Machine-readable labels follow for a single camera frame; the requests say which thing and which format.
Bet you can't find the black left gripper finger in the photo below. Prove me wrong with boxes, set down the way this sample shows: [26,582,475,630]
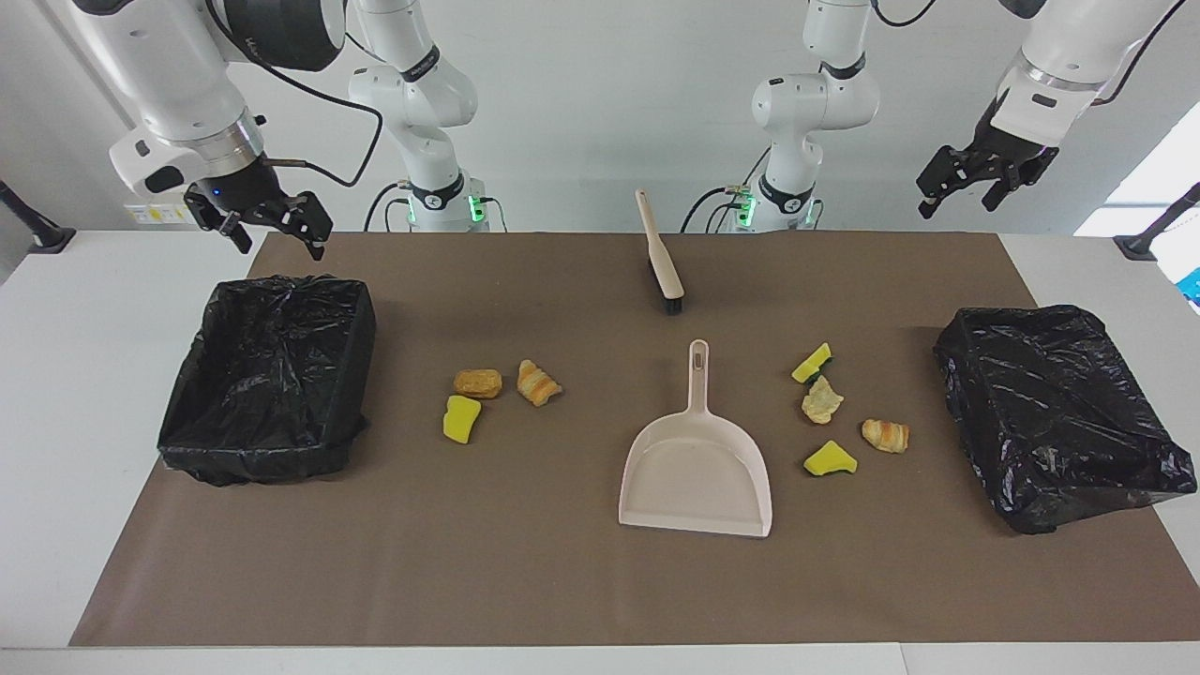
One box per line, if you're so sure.
[981,173,1028,212]
[917,145,976,219]

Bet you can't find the yellow green sponge piece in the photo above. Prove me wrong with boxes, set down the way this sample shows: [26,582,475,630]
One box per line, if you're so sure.
[803,440,859,477]
[791,342,833,385]

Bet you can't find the pale pastry piece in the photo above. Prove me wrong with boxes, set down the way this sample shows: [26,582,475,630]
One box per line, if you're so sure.
[802,375,845,425]

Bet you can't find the small croissant pastry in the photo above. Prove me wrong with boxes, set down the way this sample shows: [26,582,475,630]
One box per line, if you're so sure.
[861,418,910,455]

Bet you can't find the beige hand brush black bristles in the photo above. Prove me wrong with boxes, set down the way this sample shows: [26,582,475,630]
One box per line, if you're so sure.
[635,189,685,315]

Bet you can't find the pale pink plastic dustpan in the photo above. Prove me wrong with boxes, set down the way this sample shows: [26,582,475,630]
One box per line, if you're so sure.
[618,339,773,539]

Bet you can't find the black bag lined bin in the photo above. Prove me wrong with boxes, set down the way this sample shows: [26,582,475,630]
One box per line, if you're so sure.
[933,305,1199,536]
[157,274,378,487]

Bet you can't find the black clamp stand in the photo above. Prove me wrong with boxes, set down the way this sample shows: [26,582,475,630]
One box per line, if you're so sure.
[1114,183,1200,262]
[0,180,76,254]

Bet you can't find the striped croissant pastry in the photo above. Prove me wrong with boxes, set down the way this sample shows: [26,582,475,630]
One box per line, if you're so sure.
[517,359,563,408]

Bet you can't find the brown paper table mat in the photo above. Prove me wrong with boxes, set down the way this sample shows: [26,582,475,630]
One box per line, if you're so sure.
[68,232,1200,648]

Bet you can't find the white wall socket box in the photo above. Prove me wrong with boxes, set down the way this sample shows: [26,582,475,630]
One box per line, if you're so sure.
[124,180,222,226]

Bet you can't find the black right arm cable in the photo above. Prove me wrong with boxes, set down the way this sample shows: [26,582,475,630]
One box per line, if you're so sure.
[204,0,385,187]

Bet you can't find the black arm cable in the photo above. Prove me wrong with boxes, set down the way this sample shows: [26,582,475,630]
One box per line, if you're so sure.
[204,0,385,187]
[870,0,1184,106]

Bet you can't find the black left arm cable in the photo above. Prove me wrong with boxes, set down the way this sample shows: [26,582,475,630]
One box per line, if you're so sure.
[870,0,1184,106]

